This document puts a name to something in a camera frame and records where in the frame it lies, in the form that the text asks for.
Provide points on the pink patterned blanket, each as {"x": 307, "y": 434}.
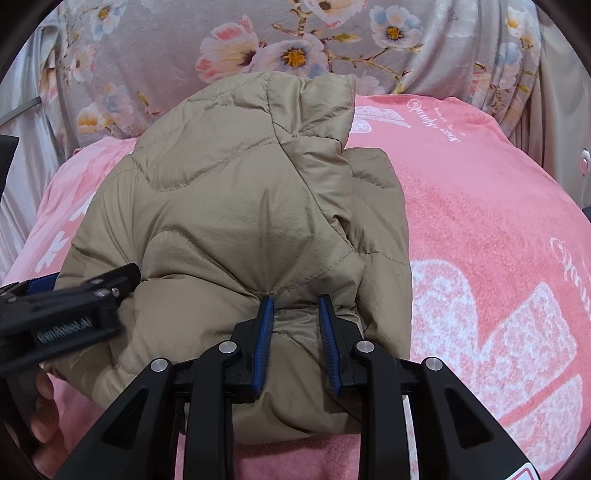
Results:
{"x": 501, "y": 268}

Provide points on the grey floral duvet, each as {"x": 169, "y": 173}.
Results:
{"x": 114, "y": 67}

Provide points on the beige curtain fabric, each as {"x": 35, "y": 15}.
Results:
{"x": 554, "y": 129}

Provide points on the beige quilted puffer jacket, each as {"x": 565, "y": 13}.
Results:
{"x": 248, "y": 189}

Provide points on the white satin sheet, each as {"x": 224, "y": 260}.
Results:
{"x": 36, "y": 158}

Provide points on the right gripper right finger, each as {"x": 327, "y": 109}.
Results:
{"x": 415, "y": 414}

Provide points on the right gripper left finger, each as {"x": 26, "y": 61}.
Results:
{"x": 137, "y": 436}

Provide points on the person's left hand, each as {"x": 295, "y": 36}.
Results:
{"x": 44, "y": 423}

